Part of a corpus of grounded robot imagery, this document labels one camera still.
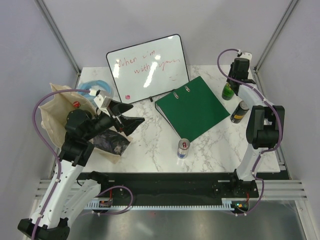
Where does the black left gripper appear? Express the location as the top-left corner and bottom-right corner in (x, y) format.
(83, 99), (145, 141)

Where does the green Perrier bottle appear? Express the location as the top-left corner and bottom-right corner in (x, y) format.
(221, 82), (235, 101)

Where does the cola bottle red cap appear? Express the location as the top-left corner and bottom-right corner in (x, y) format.
(72, 101), (81, 109)

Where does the beige canvas tote bag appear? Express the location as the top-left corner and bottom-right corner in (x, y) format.
(39, 92), (133, 164)

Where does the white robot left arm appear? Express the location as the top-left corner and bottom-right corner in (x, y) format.
(17, 94), (145, 240)

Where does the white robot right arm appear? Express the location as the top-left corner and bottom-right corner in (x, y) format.
(227, 57), (285, 197)

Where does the black yellow label can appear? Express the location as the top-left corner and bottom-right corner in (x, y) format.
(230, 100), (250, 124)

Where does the small white whiteboard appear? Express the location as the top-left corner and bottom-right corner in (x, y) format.
(106, 34), (190, 104)

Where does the silver blue energy drink can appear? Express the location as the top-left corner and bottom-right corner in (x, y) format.
(177, 138), (190, 159)

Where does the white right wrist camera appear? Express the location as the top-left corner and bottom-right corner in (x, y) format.
(237, 50), (253, 61)

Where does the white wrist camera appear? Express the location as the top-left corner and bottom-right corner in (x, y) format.
(89, 88), (112, 112)
(237, 50), (253, 61)

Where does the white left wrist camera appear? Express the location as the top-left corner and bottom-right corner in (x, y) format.
(89, 88), (112, 112)

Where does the green ring binder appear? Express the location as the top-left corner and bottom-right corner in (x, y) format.
(155, 76), (230, 142)

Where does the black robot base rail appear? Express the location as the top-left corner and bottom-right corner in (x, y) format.
(77, 171), (258, 207)

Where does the right aluminium frame post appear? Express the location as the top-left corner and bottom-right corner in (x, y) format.
(253, 0), (300, 74)

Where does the aluminium frame post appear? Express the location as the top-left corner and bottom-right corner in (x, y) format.
(253, 0), (300, 74)
(34, 0), (81, 76)

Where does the left aluminium frame post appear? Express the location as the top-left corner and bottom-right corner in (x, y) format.
(34, 0), (81, 76)

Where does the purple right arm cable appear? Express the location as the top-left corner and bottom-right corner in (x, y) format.
(216, 48), (280, 218)

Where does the white slotted cable duct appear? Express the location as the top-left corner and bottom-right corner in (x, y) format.
(84, 198), (235, 211)

